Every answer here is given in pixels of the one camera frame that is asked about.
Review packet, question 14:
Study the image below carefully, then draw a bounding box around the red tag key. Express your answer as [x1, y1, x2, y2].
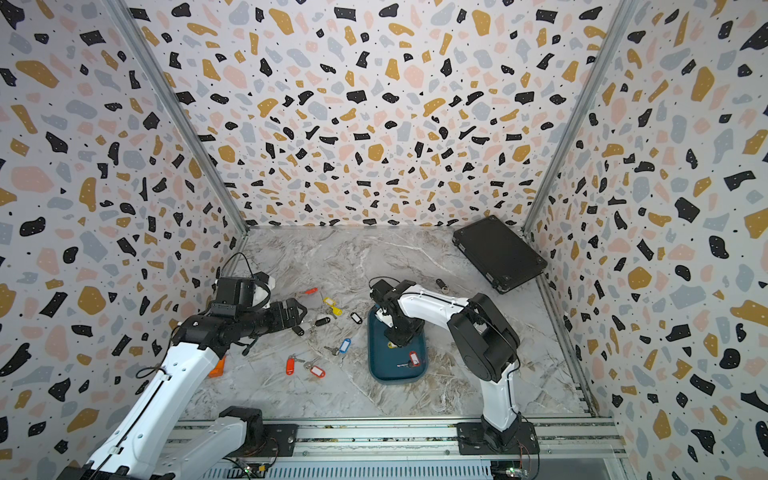
[305, 363, 326, 378]
[396, 351, 421, 368]
[285, 355, 304, 376]

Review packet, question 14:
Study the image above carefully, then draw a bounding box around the teal storage box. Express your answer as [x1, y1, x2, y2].
[368, 306, 428, 385]

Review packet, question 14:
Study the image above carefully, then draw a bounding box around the blue tag key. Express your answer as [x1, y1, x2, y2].
[325, 338, 351, 356]

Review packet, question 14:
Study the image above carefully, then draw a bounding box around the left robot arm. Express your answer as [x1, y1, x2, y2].
[59, 299, 307, 479]

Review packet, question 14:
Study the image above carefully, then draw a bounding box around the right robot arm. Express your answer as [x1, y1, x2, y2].
[370, 279, 521, 452]

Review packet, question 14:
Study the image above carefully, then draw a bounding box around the orange object on table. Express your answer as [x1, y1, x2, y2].
[208, 358, 226, 378]

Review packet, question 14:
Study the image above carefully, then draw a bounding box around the black laptop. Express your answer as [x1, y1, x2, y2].
[452, 215, 547, 294]

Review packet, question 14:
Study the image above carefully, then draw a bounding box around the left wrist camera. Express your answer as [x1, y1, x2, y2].
[209, 272, 275, 318]

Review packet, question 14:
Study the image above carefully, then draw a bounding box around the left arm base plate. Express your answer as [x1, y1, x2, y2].
[229, 423, 299, 458]

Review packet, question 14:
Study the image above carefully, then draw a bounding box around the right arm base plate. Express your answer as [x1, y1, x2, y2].
[456, 420, 540, 455]

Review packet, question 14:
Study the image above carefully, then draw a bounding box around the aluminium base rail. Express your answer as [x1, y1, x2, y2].
[203, 416, 635, 479]

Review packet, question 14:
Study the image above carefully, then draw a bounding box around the left aluminium corner post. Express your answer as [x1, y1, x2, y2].
[103, 0, 248, 235]

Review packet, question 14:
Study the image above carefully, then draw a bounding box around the aluminium corner post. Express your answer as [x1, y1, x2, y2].
[522, 0, 638, 237]
[103, 0, 248, 235]

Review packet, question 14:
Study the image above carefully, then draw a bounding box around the right aluminium corner post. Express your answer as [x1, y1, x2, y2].
[522, 0, 638, 237]

